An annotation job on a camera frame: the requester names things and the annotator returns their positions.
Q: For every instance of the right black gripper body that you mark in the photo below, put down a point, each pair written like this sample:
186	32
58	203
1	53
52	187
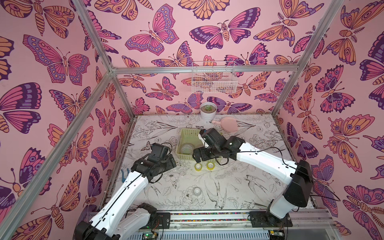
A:
199	154

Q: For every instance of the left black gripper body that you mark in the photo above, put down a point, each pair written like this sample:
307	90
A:
168	163

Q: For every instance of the yellow small tape roll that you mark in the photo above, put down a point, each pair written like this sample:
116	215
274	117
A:
198	167
210	166

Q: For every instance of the pale green storage basket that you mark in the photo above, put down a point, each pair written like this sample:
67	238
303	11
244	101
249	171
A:
188	141

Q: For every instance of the large transparent tape roll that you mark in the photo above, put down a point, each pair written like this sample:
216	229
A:
187	149

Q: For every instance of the small clear tape roll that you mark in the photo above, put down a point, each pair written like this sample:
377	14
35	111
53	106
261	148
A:
197	191

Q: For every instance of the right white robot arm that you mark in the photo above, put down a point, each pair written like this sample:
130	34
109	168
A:
295	175

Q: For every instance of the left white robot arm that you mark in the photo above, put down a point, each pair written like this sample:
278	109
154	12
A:
112	222

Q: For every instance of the pink plastic scoop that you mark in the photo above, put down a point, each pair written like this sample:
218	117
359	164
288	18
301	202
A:
228	124

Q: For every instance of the white potted succulent plant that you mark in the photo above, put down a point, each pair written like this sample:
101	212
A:
208	111

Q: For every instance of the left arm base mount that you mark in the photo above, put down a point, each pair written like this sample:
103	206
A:
159	220

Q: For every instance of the white wire wall basket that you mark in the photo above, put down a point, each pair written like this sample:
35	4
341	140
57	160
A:
213	79

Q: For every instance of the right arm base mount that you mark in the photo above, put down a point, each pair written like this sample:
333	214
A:
263	219

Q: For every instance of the aluminium front rail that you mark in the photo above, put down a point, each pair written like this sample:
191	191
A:
308	224

